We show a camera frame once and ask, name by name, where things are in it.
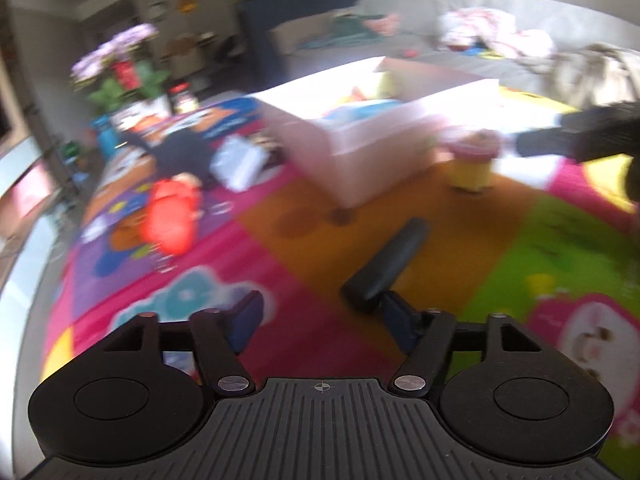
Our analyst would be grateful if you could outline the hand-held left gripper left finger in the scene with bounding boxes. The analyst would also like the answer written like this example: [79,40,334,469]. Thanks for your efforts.
[102,290,265,396]

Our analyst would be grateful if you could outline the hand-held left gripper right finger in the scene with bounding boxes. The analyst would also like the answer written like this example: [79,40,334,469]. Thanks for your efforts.
[382,291,546,396]

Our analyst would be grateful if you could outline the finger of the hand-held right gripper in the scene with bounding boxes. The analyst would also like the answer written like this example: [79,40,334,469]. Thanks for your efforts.
[515,127,576,161]

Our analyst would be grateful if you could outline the black cylindrical object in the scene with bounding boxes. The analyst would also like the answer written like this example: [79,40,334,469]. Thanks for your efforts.
[340,217,431,313]

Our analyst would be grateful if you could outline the yellow pink toy cup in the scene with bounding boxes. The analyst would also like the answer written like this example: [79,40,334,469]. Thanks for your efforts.
[442,130,501,193]

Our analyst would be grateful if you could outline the white plastic charger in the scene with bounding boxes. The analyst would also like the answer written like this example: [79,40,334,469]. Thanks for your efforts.
[210,135,268,192]

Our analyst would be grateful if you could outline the white cardboard box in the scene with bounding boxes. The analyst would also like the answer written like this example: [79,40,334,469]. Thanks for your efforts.
[252,56,501,211]

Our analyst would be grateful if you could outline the blue white wipes packet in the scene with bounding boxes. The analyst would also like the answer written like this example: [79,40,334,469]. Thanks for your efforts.
[322,100,406,123]

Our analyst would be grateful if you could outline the pink white clothes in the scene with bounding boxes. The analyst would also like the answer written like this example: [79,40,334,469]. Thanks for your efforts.
[440,7,556,58]

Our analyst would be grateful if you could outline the grey sofa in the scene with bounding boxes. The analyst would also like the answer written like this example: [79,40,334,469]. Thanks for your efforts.
[272,0,640,111]

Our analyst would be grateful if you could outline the black plush toy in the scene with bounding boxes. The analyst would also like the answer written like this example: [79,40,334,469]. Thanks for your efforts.
[120,130,216,186]

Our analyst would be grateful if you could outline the pink cloth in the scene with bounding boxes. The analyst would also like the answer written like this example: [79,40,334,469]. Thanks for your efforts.
[365,15,401,36]

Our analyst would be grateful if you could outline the white wooden television cabinet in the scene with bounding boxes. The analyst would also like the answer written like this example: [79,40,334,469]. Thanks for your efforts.
[0,135,71,311]

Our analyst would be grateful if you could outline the green clothes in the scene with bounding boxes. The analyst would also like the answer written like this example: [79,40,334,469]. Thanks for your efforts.
[332,12,371,41]

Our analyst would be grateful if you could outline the clear jar with red lid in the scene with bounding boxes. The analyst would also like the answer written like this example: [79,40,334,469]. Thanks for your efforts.
[169,85,197,113]

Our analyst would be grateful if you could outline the blue thermos bottle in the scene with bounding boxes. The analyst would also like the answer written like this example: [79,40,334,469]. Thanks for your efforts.
[92,116,118,158]

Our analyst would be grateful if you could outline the pink paper bag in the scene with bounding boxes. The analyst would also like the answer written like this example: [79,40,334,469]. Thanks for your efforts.
[7,162,53,216]

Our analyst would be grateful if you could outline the beige dining chair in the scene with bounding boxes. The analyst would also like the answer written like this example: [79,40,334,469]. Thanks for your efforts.
[165,35,206,73]

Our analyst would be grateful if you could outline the potted purple orchid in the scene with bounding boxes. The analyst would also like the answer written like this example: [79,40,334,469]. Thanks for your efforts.
[70,22,171,113]

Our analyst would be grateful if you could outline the dark blue cabinet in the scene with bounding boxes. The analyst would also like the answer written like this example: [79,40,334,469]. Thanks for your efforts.
[239,0,358,86]

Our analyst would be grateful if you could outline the red toy with keychain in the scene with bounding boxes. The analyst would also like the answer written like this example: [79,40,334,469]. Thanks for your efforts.
[145,172,203,273]

